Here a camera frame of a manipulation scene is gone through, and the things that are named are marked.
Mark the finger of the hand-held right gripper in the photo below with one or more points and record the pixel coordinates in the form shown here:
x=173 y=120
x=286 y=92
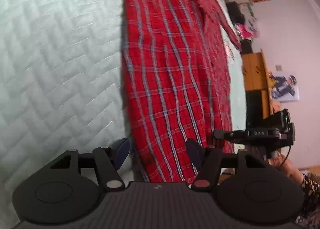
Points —
x=230 y=136

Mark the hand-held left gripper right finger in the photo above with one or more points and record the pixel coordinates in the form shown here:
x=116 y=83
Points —
x=196 y=155

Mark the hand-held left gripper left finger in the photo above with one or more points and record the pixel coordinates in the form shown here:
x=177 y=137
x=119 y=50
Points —
x=122 y=154

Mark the red plaid shirt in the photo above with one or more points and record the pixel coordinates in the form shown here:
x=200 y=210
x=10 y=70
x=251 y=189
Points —
x=170 y=69

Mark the person's right forearm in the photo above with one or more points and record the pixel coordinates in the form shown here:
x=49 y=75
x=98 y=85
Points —
x=311 y=194

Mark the person's right hand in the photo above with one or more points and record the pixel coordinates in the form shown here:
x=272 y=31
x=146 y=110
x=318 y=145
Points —
x=285 y=166

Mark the wooden desk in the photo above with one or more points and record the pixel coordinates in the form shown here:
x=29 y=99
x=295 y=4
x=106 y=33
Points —
x=255 y=74

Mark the mint quilted blanket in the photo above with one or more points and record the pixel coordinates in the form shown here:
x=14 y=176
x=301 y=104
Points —
x=50 y=44

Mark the wall poster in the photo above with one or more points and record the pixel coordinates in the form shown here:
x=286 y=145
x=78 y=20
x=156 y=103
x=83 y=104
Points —
x=285 y=86

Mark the wall switch plate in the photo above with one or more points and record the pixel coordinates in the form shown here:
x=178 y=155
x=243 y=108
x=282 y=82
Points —
x=278 y=68

